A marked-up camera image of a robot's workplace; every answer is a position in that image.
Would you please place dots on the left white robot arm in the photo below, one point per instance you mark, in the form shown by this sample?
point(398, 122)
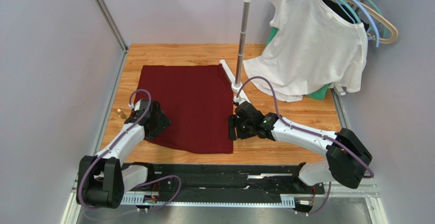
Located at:
point(102, 179)

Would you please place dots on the white clothes rack stand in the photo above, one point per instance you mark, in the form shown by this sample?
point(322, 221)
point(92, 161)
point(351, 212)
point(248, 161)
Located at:
point(235, 79)

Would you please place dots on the wooden hanger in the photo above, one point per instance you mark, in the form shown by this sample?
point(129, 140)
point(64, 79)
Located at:
point(384, 26)

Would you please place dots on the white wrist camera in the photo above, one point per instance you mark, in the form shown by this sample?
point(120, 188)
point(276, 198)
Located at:
point(237, 100)
point(140, 106)

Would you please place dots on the white t-shirt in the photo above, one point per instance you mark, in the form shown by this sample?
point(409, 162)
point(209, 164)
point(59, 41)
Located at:
point(313, 47)

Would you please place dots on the green garment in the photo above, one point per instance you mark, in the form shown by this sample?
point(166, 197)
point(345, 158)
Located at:
point(320, 93)

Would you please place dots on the black garment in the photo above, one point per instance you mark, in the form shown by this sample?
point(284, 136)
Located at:
point(342, 11)

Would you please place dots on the teal plastic hanger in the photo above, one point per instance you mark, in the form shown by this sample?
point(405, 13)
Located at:
point(343, 3)

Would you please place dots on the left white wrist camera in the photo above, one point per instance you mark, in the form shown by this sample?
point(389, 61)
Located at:
point(140, 106)

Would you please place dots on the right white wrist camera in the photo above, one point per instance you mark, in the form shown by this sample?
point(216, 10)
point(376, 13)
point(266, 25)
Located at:
point(237, 100)

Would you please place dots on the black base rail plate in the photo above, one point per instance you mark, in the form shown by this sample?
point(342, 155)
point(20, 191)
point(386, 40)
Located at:
point(223, 185)

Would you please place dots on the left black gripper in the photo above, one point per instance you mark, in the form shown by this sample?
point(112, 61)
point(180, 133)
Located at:
point(163, 121)

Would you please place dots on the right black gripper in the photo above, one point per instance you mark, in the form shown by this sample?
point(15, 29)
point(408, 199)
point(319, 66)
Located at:
point(236, 127)

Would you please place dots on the aluminium frame rail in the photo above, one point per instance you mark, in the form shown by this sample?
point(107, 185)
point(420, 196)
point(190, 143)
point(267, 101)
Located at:
point(112, 25)

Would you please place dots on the blue plastic hanger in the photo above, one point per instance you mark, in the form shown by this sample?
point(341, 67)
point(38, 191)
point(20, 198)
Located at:
point(371, 15)

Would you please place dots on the metal utensil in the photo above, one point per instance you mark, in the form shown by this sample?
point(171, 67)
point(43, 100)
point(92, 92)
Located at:
point(121, 114)

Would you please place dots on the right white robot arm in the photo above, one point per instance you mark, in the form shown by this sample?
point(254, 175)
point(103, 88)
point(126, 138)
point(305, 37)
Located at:
point(346, 159)

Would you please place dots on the dark red cloth napkin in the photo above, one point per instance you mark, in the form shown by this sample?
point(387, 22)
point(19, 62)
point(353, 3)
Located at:
point(197, 100)

